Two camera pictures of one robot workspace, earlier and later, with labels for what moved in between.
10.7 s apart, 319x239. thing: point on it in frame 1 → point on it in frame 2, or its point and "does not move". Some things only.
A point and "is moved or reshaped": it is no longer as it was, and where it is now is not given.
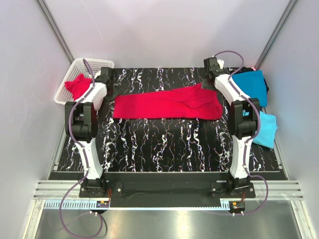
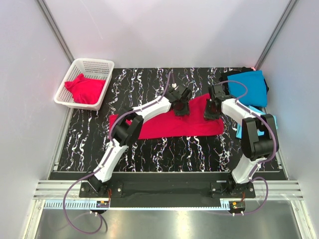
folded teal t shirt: (253, 84) does not move
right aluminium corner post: (275, 34) does not move
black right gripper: (205, 85) → (208, 116)
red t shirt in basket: (78, 86) does not move
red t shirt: (196, 102) is moved or reshaped
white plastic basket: (77, 67) does not move
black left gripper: (115, 93) → (185, 111)
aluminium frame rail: (278, 190) does not move
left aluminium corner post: (56, 30) does not move
